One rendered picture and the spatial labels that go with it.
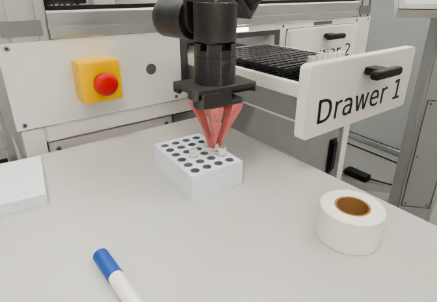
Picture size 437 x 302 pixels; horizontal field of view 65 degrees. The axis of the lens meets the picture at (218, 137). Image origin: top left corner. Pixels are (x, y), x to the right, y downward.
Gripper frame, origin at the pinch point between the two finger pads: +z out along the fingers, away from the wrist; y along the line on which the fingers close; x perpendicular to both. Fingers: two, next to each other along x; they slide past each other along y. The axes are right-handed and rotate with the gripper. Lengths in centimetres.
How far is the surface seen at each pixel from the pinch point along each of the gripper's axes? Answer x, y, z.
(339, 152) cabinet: -30, -73, 33
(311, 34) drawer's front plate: -26, -47, -10
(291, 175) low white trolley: 7.5, -9.3, 5.1
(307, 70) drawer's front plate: 7.9, -9.8, -11.0
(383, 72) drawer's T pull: 11.2, -22.3, -10.0
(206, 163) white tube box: 3.1, 3.4, 1.5
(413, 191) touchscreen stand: -21, -119, 60
